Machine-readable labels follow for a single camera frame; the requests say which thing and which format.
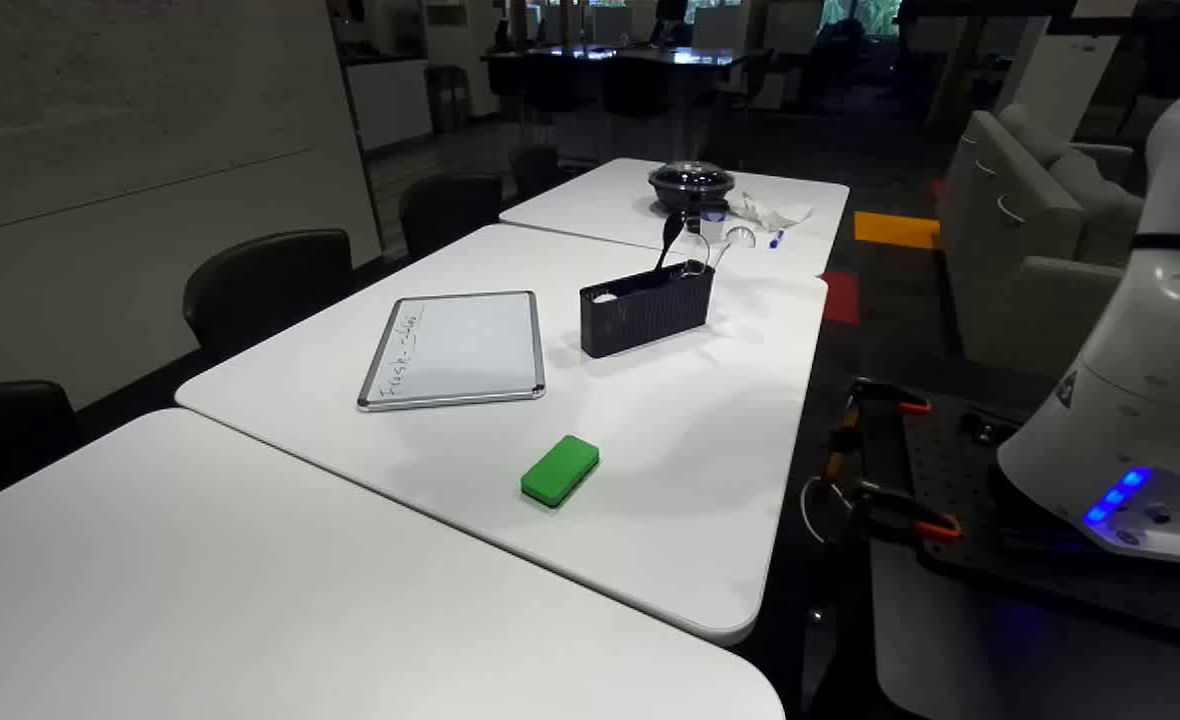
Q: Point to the black spoon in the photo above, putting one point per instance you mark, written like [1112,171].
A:
[672,237]

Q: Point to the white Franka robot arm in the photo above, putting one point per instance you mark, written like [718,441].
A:
[1148,332]

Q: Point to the green block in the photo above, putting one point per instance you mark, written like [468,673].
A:
[562,469]

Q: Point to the clear glass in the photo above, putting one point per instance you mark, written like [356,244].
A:
[734,237]

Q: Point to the black bowl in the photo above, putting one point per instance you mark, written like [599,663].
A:
[689,180]

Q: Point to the black office chair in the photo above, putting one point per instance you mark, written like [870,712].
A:
[268,281]
[451,204]
[1,433]

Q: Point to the blue pen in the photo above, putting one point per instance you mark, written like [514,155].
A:
[777,242]

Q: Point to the orange and black clamp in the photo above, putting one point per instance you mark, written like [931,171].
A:
[881,401]
[902,513]

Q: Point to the yellow floor marker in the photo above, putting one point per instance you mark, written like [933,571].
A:
[896,231]

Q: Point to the black robot stand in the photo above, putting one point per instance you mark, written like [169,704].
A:
[975,586]

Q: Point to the white armchair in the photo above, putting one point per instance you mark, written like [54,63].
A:
[1029,225]

